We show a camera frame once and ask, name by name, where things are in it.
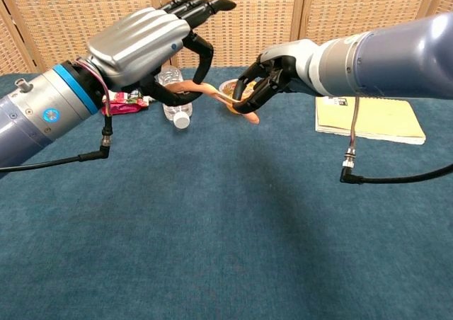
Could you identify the red drink pouch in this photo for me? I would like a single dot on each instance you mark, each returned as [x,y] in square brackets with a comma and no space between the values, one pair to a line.
[124,106]

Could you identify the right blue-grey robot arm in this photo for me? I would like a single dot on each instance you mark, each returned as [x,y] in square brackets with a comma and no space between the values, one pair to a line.
[407,58]

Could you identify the orange jelly cup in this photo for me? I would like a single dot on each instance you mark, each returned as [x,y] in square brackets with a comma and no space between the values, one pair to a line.
[226,86]

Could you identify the clear plastic water bottle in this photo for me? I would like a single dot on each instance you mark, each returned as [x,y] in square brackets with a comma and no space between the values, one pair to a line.
[181,120]

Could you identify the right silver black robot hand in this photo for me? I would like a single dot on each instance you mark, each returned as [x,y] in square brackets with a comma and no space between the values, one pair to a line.
[301,61]

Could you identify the tan spiral notebook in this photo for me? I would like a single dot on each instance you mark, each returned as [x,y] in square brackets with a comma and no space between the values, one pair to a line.
[382,118]

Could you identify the blue table cloth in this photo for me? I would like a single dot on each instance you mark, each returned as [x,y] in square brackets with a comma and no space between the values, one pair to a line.
[226,228]

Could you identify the bamboo folding screen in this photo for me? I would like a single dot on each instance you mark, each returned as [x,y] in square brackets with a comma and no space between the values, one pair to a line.
[247,33]

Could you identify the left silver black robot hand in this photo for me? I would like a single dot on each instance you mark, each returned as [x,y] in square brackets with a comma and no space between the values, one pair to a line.
[138,47]

